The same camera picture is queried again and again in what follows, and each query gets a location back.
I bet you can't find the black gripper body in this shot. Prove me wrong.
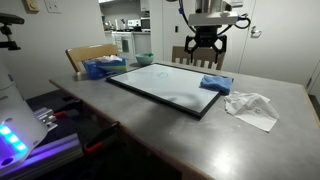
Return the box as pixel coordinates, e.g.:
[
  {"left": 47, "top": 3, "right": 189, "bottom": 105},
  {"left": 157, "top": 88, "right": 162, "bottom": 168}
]
[{"left": 194, "top": 25, "right": 221, "bottom": 48}]

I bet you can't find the blue cloth towel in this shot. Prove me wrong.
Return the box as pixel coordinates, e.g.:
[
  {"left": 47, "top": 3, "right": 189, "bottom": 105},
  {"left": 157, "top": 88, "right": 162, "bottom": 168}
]
[{"left": 199, "top": 74, "right": 234, "bottom": 95}]

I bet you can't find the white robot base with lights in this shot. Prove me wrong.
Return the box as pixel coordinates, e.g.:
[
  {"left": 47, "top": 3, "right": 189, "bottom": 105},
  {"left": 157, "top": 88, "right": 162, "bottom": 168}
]
[{"left": 0, "top": 54, "right": 50, "bottom": 176}]

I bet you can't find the black framed whiteboard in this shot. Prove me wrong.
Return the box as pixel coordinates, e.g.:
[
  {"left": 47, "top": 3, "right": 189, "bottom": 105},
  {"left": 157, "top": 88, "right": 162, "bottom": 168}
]
[{"left": 105, "top": 62, "right": 235, "bottom": 120}]

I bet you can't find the dark brown wooden chair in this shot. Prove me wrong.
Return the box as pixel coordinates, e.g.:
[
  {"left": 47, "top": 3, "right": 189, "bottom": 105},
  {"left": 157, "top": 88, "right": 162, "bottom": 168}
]
[{"left": 171, "top": 45, "right": 227, "bottom": 71}]

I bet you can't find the green bowl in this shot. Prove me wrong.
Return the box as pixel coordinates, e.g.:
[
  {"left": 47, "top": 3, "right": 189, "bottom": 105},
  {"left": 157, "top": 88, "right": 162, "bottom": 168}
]
[{"left": 134, "top": 52, "right": 155, "bottom": 67}]

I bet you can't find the microwave oven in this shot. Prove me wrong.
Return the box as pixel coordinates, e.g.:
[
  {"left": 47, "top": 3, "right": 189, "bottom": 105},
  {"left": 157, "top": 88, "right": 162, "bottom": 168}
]
[{"left": 139, "top": 17, "right": 152, "bottom": 32}]

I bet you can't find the white door with lever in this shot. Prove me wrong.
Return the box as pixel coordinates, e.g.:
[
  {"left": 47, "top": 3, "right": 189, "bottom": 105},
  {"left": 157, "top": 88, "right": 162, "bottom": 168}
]
[{"left": 238, "top": 0, "right": 320, "bottom": 86}]

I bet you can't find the white kitchen stove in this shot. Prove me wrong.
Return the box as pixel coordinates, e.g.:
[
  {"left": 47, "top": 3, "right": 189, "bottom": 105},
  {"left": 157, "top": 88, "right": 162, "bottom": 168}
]
[{"left": 111, "top": 30, "right": 136, "bottom": 61}]

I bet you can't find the crumpled white paper napkin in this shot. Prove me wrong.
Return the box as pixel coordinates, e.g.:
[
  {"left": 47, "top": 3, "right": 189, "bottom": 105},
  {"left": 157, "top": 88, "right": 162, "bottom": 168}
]
[{"left": 223, "top": 91, "right": 280, "bottom": 133}]

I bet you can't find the white facial tissue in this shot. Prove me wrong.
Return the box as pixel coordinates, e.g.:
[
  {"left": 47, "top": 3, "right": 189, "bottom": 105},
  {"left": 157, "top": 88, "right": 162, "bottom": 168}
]
[{"left": 94, "top": 54, "right": 124, "bottom": 64}]

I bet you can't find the blue cardboard tissue box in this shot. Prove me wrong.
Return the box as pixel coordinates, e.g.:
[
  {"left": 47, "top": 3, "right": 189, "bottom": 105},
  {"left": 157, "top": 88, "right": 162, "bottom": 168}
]
[{"left": 82, "top": 56, "right": 129, "bottom": 81}]

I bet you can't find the light wooden chair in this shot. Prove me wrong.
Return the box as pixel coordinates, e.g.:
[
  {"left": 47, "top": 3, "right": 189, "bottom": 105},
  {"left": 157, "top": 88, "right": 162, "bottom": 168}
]
[{"left": 65, "top": 43, "right": 120, "bottom": 74}]

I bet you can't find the beige round thermostat dial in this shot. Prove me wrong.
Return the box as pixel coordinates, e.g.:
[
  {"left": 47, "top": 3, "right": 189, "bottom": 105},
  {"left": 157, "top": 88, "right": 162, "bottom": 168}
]
[{"left": 21, "top": 0, "right": 40, "bottom": 14}]

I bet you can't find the white wrist mount plate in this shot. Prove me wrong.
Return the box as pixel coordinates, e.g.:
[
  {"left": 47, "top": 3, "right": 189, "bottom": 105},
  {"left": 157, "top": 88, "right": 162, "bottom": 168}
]
[{"left": 188, "top": 11, "right": 240, "bottom": 27}]

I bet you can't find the short black looped cable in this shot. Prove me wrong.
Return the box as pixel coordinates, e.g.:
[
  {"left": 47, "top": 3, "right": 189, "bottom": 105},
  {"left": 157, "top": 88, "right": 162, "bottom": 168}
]
[{"left": 233, "top": 13, "right": 252, "bottom": 30}]

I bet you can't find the long black blue cable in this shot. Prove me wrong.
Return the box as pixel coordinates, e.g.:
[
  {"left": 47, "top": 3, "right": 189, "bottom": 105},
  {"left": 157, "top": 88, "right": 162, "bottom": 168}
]
[{"left": 177, "top": 0, "right": 198, "bottom": 34}]

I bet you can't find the silver door lever handle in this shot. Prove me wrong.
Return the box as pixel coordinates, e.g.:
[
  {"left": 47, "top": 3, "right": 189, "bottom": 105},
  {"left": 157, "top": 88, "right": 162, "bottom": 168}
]
[{"left": 250, "top": 25, "right": 263, "bottom": 38}]

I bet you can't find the white wall sign plate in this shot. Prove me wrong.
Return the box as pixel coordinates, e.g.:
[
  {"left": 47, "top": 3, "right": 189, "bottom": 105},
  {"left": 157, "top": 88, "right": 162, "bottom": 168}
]
[{"left": 227, "top": 0, "right": 245, "bottom": 9}]

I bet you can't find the black clamp orange handle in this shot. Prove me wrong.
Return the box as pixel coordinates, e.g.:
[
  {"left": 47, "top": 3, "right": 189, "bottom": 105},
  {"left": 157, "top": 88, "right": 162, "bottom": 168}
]
[
  {"left": 53, "top": 98, "right": 83, "bottom": 119},
  {"left": 82, "top": 120, "right": 122, "bottom": 156}
]

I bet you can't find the silver metal bracket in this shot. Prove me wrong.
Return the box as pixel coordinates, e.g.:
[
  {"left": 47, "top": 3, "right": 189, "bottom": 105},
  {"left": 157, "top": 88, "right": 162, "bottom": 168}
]
[{"left": 33, "top": 107, "right": 58, "bottom": 132}]

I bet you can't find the aluminium extrusion rail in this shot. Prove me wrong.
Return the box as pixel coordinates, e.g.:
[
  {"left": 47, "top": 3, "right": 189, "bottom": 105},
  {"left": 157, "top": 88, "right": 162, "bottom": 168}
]
[{"left": 0, "top": 132, "right": 84, "bottom": 180}]

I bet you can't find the black camera on mount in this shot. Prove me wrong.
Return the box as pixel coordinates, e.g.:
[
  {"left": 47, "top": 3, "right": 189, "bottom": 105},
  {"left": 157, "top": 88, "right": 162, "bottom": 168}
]
[{"left": 0, "top": 12, "right": 25, "bottom": 52}]

